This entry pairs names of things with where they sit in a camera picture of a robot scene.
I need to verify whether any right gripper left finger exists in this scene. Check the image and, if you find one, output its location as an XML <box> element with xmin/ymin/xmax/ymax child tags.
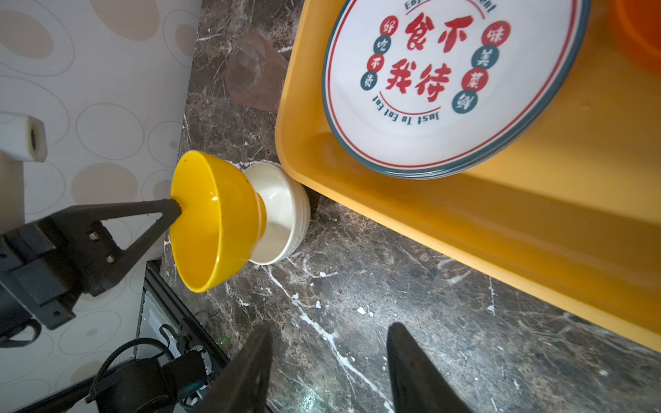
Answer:
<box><xmin>193</xmin><ymin>325</ymin><xmax>273</xmax><ymax>412</ymax></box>

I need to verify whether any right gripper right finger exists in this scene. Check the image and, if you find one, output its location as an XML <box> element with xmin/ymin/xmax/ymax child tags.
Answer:
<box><xmin>387</xmin><ymin>323</ymin><xmax>470</xmax><ymax>412</ymax></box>

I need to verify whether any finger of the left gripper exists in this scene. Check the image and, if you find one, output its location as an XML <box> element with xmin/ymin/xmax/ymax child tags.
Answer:
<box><xmin>49</xmin><ymin>199</ymin><xmax>182</xmax><ymax>296</ymax></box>

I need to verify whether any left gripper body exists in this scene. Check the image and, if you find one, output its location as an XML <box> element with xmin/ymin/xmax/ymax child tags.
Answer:
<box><xmin>1</xmin><ymin>219</ymin><xmax>82</xmax><ymax>338</ymax></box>

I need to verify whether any yellow bowl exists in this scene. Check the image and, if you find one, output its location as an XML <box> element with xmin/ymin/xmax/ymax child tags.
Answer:
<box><xmin>170</xmin><ymin>151</ymin><xmax>267</xmax><ymax>294</ymax></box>

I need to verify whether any white bowl stack bottom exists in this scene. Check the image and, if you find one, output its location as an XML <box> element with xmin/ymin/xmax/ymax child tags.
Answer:
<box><xmin>245</xmin><ymin>163</ymin><xmax>311</xmax><ymax>265</ymax></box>

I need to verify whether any orange plastic bowl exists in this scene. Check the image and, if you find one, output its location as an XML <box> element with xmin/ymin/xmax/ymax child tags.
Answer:
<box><xmin>609</xmin><ymin>0</ymin><xmax>660</xmax><ymax>77</ymax></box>

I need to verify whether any yellow plastic bin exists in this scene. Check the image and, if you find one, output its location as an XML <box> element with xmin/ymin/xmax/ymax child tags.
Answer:
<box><xmin>275</xmin><ymin>1</ymin><xmax>660</xmax><ymax>350</ymax></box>

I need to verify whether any pink translucent cup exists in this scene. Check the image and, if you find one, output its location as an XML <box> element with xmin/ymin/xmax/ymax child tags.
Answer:
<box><xmin>225</xmin><ymin>29</ymin><xmax>288</xmax><ymax>115</ymax></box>

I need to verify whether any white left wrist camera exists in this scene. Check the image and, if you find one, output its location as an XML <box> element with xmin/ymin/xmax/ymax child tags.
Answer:
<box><xmin>1</xmin><ymin>112</ymin><xmax>48</xmax><ymax>233</ymax></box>

